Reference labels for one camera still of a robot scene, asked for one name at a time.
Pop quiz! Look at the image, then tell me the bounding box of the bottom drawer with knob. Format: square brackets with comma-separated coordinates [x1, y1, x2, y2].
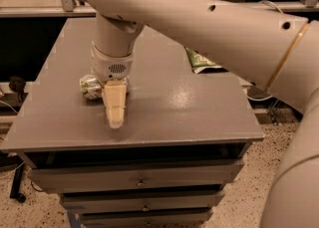
[80, 207, 212, 228]

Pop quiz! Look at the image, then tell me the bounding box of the middle drawer with knob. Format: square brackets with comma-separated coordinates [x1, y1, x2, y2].
[62, 189, 224, 214]

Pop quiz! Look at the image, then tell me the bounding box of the grey drawer cabinet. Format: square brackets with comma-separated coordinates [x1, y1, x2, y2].
[0, 14, 265, 228]

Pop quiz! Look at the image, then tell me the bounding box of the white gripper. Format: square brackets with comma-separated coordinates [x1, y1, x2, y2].
[91, 42, 134, 128]

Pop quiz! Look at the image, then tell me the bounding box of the drawer with knob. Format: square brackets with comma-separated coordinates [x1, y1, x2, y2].
[29, 159, 243, 193]
[62, 189, 224, 214]
[80, 207, 212, 228]

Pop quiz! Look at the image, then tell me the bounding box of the black desk leg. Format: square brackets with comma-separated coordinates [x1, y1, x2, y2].
[10, 164, 26, 203]

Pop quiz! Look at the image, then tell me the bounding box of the top drawer with knob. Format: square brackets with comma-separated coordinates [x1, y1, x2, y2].
[29, 159, 243, 193]

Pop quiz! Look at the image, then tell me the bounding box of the green chip bag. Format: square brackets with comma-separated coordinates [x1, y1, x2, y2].
[185, 48, 220, 74]

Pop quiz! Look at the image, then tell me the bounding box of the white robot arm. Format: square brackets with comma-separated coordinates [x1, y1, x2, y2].
[87, 0, 319, 228]

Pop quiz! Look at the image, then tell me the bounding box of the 7up soda can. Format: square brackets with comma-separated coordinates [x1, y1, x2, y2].
[80, 75, 102, 100]

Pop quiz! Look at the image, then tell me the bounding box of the black cable clump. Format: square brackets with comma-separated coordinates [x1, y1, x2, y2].
[9, 76, 26, 103]

